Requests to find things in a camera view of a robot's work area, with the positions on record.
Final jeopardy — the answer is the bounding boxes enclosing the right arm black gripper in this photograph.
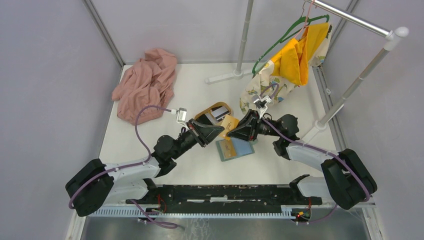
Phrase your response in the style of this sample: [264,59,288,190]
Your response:
[226,109,282,142]

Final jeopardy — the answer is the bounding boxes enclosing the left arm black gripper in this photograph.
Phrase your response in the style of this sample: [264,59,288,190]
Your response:
[171,118,225,160]

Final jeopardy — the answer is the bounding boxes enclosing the yellow oval card tray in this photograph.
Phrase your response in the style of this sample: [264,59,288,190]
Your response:
[194,101,233,126]

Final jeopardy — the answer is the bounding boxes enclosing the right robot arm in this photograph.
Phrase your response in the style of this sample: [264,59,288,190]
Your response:
[227,109,378,210]

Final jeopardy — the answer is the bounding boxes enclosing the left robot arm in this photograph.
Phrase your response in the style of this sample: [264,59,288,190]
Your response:
[65,119,225,217]

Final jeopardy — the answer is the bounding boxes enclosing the black card in tray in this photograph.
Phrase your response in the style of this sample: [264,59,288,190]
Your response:
[197,112,216,125]

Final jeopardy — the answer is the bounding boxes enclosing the white striped card in tray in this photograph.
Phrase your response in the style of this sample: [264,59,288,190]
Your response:
[211,106,231,122]

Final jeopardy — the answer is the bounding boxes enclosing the cartoon print hanging garment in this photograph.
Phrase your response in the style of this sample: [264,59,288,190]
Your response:
[239,22,333,115]

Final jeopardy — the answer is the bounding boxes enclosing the pink crumpled cloth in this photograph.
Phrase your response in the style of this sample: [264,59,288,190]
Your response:
[111,48,178,126]

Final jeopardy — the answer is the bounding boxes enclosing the yellow hanging garment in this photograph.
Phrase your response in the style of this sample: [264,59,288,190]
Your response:
[270,22,333,86]

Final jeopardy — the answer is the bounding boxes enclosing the green clothes hanger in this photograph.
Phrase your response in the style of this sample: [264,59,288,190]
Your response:
[251,14,330,76]

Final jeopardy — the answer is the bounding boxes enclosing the pink clothes hanger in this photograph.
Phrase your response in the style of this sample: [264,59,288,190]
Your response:
[293,0,315,39]

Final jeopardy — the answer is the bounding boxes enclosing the white clothes rack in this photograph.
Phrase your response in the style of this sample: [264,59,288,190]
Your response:
[204,0,410,143]

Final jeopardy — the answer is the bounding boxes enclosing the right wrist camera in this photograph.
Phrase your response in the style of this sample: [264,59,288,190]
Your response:
[251,94,272,119]

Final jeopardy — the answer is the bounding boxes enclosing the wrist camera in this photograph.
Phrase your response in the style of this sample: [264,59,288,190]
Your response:
[251,94,272,119]
[171,107,189,129]

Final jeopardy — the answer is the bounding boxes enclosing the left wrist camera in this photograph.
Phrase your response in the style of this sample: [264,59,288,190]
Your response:
[171,107,189,129]

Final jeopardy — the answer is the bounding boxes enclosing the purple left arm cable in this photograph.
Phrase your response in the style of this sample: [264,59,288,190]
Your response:
[68,105,186,230]

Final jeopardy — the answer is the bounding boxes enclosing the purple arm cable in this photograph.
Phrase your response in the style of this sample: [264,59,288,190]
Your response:
[68,105,186,230]
[259,82,372,225]

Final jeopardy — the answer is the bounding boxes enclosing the white cable duct strip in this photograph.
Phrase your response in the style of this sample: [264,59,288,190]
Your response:
[86,206,294,220]

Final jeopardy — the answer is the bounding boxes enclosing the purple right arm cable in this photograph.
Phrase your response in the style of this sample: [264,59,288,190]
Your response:
[259,82,372,225]

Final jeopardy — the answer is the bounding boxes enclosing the aluminium frame rails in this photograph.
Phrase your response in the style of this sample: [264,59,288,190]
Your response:
[66,184,383,240]

